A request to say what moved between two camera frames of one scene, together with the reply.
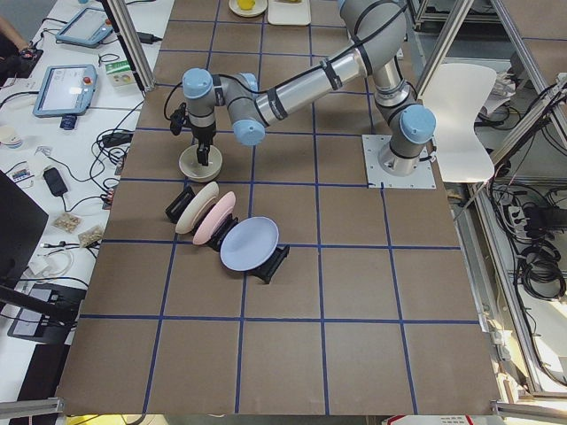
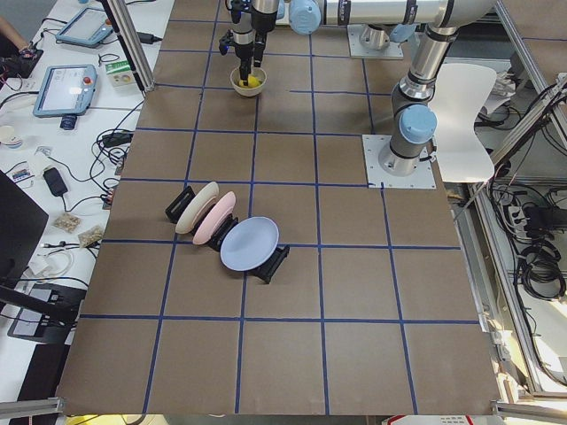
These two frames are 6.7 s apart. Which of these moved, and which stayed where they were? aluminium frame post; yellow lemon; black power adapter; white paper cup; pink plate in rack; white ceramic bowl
Moved: white ceramic bowl; yellow lemon
Stayed: black power adapter; white paper cup; aluminium frame post; pink plate in rack
